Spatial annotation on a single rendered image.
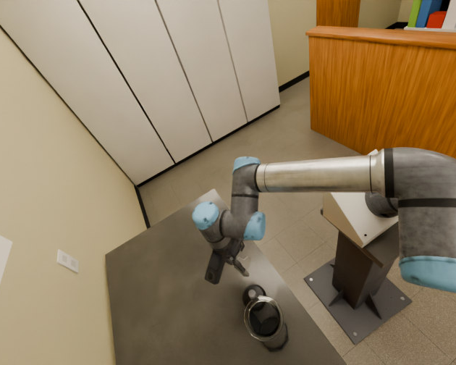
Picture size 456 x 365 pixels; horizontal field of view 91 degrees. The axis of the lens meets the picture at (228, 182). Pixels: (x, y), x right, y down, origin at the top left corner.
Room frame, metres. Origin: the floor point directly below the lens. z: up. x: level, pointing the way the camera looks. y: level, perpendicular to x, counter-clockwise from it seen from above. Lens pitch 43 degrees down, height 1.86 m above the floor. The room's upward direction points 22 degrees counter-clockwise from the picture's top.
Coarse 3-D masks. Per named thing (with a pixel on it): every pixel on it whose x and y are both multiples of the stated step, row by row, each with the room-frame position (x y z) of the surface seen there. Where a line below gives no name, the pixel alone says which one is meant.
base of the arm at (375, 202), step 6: (366, 198) 0.45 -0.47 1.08; (372, 198) 0.43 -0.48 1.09; (378, 198) 0.41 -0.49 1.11; (384, 198) 0.40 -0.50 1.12; (366, 204) 0.44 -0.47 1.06; (372, 204) 0.42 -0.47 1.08; (378, 204) 0.40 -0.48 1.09; (384, 204) 0.39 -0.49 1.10; (390, 204) 0.37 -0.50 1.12; (372, 210) 0.41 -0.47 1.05; (378, 210) 0.39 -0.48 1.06; (384, 210) 0.38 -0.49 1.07; (390, 210) 0.37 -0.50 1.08; (396, 210) 0.35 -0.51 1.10; (378, 216) 0.39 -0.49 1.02; (384, 216) 0.38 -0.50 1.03; (390, 216) 0.37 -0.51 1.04
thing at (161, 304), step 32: (160, 224) 0.87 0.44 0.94; (192, 224) 0.78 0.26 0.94; (128, 256) 0.74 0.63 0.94; (160, 256) 0.66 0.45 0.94; (192, 256) 0.59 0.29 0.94; (256, 256) 0.47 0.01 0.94; (128, 288) 0.56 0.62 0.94; (160, 288) 0.50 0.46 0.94; (192, 288) 0.44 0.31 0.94; (224, 288) 0.39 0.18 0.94; (288, 288) 0.30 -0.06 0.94; (128, 320) 0.42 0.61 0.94; (160, 320) 0.37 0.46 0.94; (192, 320) 0.33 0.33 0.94; (224, 320) 0.28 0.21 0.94; (288, 320) 0.20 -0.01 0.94; (128, 352) 0.31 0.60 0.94; (160, 352) 0.26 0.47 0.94; (192, 352) 0.23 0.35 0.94; (224, 352) 0.19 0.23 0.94; (256, 352) 0.16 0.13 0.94; (288, 352) 0.12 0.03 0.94; (320, 352) 0.09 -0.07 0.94
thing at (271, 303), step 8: (264, 296) 0.23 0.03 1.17; (248, 304) 0.23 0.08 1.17; (256, 304) 0.23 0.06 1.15; (264, 304) 0.22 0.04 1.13; (272, 304) 0.20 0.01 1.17; (248, 312) 0.21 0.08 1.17; (256, 312) 0.22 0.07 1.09; (264, 312) 0.23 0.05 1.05; (272, 312) 0.22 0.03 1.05; (280, 312) 0.18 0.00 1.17; (248, 320) 0.19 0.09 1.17; (256, 320) 0.21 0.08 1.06; (264, 320) 0.22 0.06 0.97; (280, 320) 0.16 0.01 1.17; (248, 328) 0.17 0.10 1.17; (256, 328) 0.19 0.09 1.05; (280, 328) 0.14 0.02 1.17; (256, 336) 0.15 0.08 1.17; (264, 336) 0.14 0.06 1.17; (272, 336) 0.14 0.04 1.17; (280, 336) 0.15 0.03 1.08; (264, 344) 0.16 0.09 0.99; (272, 344) 0.14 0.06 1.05; (280, 344) 0.14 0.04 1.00
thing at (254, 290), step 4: (248, 288) 0.34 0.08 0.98; (252, 288) 0.34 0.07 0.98; (256, 288) 0.33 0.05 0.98; (260, 288) 0.33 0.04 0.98; (244, 292) 0.34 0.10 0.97; (248, 292) 0.32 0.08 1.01; (252, 292) 0.31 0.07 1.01; (256, 292) 0.32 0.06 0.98; (260, 292) 0.31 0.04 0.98; (264, 292) 0.31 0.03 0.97; (244, 296) 0.32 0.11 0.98; (248, 296) 0.32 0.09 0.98; (252, 296) 0.30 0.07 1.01; (256, 296) 0.30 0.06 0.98; (244, 300) 0.31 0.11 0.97; (248, 300) 0.30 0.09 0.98; (244, 304) 0.30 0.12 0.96
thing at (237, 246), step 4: (232, 240) 0.41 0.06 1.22; (236, 240) 0.42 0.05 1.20; (240, 240) 0.41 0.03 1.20; (228, 244) 0.38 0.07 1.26; (232, 244) 0.41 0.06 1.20; (236, 244) 0.40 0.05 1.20; (240, 244) 0.42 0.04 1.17; (220, 248) 0.37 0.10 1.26; (224, 248) 0.37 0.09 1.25; (228, 248) 0.39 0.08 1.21; (232, 248) 0.39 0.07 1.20; (236, 248) 0.39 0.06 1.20; (240, 248) 0.40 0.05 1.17; (228, 252) 0.39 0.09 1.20; (232, 252) 0.38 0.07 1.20; (236, 252) 0.39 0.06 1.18; (228, 256) 0.37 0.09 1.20; (232, 256) 0.37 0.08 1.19; (228, 260) 0.37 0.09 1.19
